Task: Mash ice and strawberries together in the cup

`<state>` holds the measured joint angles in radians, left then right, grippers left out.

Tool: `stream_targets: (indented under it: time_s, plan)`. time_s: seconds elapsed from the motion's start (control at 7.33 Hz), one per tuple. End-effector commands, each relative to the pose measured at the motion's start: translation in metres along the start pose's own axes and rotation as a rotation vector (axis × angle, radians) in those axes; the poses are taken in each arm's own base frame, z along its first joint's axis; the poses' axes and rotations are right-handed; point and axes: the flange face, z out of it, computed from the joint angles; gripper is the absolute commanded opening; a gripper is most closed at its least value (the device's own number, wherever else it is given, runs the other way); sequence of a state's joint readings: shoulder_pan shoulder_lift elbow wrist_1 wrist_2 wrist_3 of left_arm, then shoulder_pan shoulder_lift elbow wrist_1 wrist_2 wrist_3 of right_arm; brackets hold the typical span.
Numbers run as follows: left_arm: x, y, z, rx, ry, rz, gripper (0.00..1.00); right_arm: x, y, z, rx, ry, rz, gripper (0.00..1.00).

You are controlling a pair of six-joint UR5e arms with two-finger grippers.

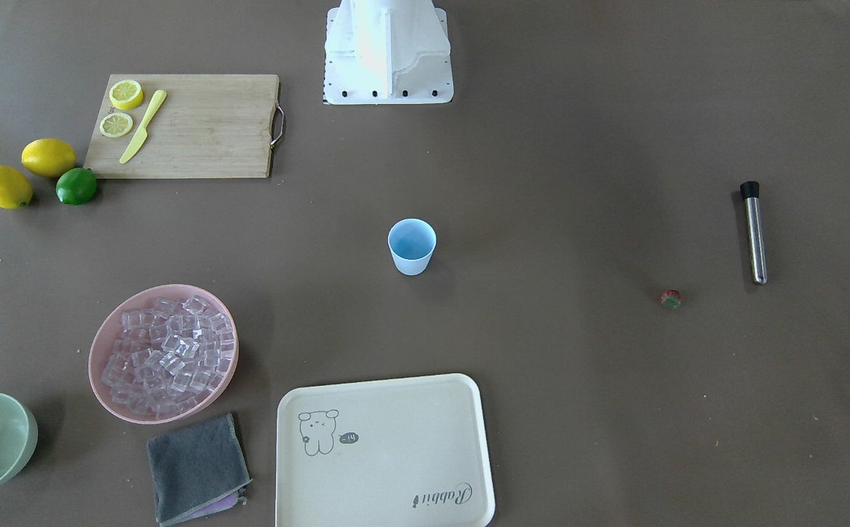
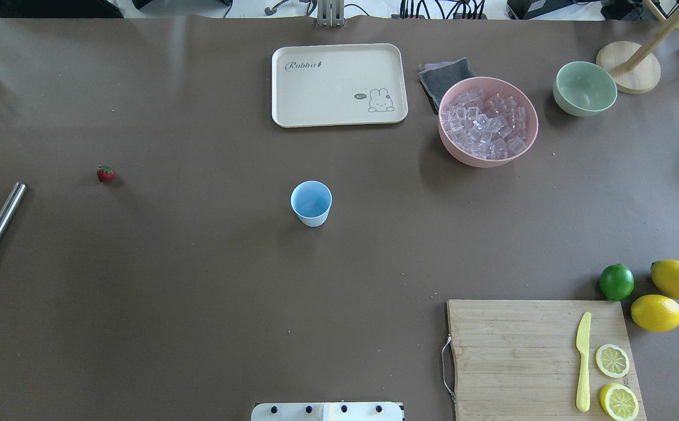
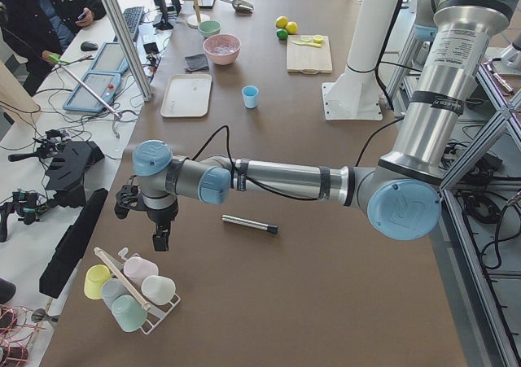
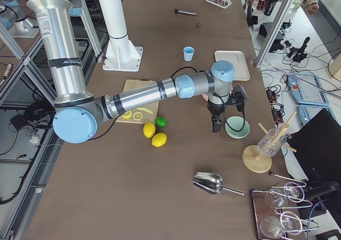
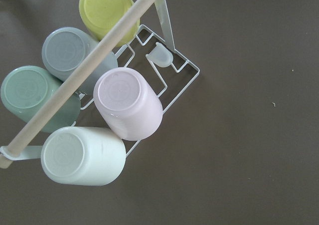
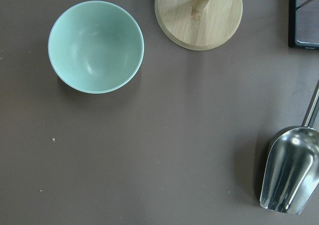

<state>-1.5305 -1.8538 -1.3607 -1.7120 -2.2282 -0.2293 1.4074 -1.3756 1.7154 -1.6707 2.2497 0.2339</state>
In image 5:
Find pink plastic cup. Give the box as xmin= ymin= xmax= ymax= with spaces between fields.
xmin=93 ymin=67 xmax=163 ymax=141

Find white plastic cup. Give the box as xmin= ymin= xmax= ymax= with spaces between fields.
xmin=41 ymin=127 xmax=126 ymax=186

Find grey-blue plastic cup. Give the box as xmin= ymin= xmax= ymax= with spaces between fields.
xmin=42 ymin=27 xmax=118 ymax=95

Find yellow plastic cup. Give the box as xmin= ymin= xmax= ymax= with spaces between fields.
xmin=79 ymin=0 xmax=134 ymax=41

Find green plastic cup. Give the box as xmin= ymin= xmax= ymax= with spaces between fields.
xmin=0 ymin=65 xmax=81 ymax=133

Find white wire cup rack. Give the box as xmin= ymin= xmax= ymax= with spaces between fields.
xmin=0 ymin=0 xmax=201 ymax=170

